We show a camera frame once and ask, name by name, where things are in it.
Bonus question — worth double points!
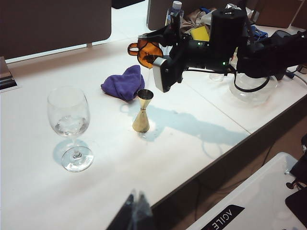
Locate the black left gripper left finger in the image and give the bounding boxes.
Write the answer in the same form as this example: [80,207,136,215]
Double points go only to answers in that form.
[112,188,137,230]

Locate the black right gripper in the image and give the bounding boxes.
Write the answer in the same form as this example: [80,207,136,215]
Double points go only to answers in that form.
[138,11,212,84]

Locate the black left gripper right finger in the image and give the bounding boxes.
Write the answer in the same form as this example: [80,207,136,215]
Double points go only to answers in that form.
[134,190,154,230]

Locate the small amber measuring cup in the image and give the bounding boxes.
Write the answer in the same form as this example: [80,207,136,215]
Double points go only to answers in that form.
[127,38,164,69]

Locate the gold metal jigger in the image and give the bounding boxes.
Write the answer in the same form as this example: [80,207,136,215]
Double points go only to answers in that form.
[131,88,154,133]

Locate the white robot base platform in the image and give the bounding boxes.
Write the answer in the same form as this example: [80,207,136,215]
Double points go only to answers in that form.
[189,152,307,230]

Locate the black arm base joint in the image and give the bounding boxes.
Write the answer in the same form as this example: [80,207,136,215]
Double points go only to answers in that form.
[289,135,307,190]

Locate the clear Ganten water bottle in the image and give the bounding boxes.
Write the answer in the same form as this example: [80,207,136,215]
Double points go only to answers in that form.
[165,0,185,27]

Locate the clear glass measuring cup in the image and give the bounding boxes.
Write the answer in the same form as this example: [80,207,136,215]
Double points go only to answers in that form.
[208,71,228,83]

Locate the clear wine glass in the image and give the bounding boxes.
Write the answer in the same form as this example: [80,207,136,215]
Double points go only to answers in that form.
[47,86,94,173]

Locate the brown fabric bag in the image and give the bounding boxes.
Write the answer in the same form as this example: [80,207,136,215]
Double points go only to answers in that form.
[181,8,213,34]

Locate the yellow flat pack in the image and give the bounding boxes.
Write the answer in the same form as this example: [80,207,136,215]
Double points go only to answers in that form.
[190,25,210,42]

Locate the purple cloth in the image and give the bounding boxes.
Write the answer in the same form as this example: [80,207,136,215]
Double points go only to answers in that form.
[100,64,146,101]

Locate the clear plastic bowl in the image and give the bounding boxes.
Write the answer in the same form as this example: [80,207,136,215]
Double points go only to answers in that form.
[229,71,279,104]

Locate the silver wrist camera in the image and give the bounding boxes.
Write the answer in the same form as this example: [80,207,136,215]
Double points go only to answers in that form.
[153,57,174,93]

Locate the black floor cable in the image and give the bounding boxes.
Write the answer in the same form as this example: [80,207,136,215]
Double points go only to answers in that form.
[192,178,201,218]

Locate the blue cable bundle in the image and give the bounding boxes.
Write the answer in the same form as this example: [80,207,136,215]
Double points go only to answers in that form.
[251,24,269,41]

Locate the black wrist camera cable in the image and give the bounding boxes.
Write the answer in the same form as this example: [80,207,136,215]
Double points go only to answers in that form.
[233,71,271,93]

